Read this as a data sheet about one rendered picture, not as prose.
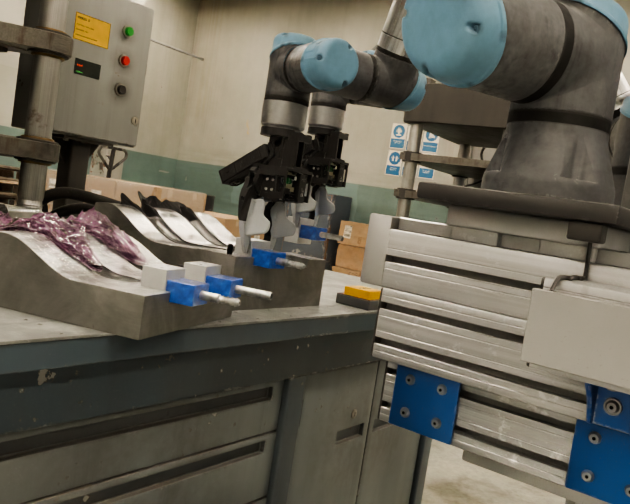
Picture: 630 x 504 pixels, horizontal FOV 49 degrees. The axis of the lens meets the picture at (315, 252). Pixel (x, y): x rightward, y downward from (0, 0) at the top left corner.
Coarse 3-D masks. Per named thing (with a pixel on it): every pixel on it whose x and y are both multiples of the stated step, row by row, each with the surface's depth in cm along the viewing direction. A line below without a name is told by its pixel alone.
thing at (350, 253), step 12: (348, 228) 816; (360, 228) 806; (348, 240) 815; (360, 240) 805; (348, 252) 817; (360, 252) 808; (336, 264) 824; (348, 264) 816; (360, 264) 807; (360, 276) 806
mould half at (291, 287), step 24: (120, 216) 128; (144, 216) 131; (168, 216) 137; (144, 240) 124; (168, 240) 127; (192, 240) 133; (168, 264) 120; (240, 264) 112; (312, 264) 129; (264, 288) 119; (288, 288) 124; (312, 288) 130
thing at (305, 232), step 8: (288, 216) 148; (304, 224) 147; (312, 224) 149; (296, 232) 146; (304, 232) 145; (312, 232) 144; (320, 232) 145; (288, 240) 147; (296, 240) 146; (304, 240) 148; (320, 240) 146
